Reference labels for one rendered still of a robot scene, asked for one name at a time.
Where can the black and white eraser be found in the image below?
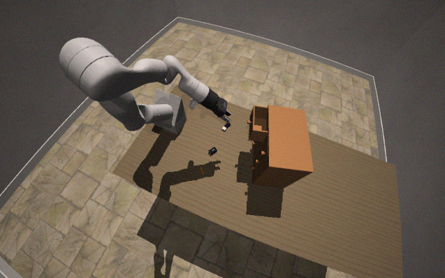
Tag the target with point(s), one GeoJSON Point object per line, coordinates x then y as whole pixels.
{"type": "Point", "coordinates": [226, 126]}

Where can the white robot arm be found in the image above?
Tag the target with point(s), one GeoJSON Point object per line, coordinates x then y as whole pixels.
{"type": "Point", "coordinates": [102, 77]}

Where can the black 9v battery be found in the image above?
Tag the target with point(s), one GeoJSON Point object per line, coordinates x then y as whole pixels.
{"type": "Point", "coordinates": [212, 151]}

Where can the small brown wooden chest of drawers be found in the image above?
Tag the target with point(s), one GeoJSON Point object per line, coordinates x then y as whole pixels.
{"type": "Point", "coordinates": [289, 151]}

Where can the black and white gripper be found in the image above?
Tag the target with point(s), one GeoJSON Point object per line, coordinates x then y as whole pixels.
{"type": "Point", "coordinates": [209, 99]}

